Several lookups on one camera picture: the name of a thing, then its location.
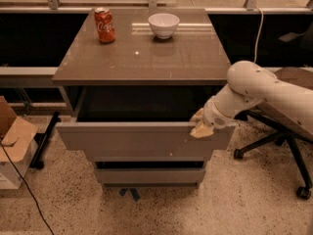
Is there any blue tape cross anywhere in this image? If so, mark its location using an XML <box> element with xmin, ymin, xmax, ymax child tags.
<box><xmin>119</xmin><ymin>188</ymin><xmax>140</xmax><ymax>202</ymax></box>

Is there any grey drawer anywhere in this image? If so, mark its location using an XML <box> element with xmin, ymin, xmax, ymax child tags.
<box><xmin>95</xmin><ymin>169</ymin><xmax>205</xmax><ymax>184</ymax></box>
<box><xmin>57</xmin><ymin>86</ymin><xmax>234</xmax><ymax>161</ymax></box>

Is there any open cardboard box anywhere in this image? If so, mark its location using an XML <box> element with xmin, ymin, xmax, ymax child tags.
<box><xmin>0</xmin><ymin>96</ymin><xmax>38</xmax><ymax>189</ymax></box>

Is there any office chair with black base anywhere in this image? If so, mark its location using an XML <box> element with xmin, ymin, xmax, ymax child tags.
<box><xmin>233</xmin><ymin>66</ymin><xmax>313</xmax><ymax>201</ymax></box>

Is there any red cola can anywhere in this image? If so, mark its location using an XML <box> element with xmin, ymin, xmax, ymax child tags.
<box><xmin>94</xmin><ymin>7</ymin><xmax>115</xmax><ymax>43</ymax></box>

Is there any grey drawer cabinet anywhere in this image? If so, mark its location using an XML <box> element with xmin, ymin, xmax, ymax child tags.
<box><xmin>53</xmin><ymin>9</ymin><xmax>230</xmax><ymax>188</ymax></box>

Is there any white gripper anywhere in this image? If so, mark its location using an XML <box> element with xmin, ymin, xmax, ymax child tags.
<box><xmin>190</xmin><ymin>97</ymin><xmax>237</xmax><ymax>138</ymax></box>

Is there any grey top drawer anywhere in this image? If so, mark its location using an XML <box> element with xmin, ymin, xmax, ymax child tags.
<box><xmin>57</xmin><ymin>86</ymin><xmax>234</xmax><ymax>161</ymax></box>

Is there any black cable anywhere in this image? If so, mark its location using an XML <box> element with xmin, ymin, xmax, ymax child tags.
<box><xmin>0</xmin><ymin>140</ymin><xmax>55</xmax><ymax>235</ymax></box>

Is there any black metal stand foot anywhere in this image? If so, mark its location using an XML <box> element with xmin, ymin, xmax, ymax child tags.
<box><xmin>30</xmin><ymin>112</ymin><xmax>61</xmax><ymax>169</ymax></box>

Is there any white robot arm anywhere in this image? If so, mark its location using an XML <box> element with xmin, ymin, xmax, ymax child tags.
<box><xmin>190</xmin><ymin>61</ymin><xmax>313</xmax><ymax>138</ymax></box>

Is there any white ceramic bowl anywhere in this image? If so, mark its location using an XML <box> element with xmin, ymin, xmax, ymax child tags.
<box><xmin>148</xmin><ymin>13</ymin><xmax>180</xmax><ymax>39</ymax></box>

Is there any white cable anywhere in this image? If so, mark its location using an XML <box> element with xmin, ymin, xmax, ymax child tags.
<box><xmin>253</xmin><ymin>7</ymin><xmax>264</xmax><ymax>64</ymax></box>

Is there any grey bottom drawer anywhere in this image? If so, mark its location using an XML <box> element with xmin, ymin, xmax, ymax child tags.
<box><xmin>95</xmin><ymin>169</ymin><xmax>205</xmax><ymax>184</ymax></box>

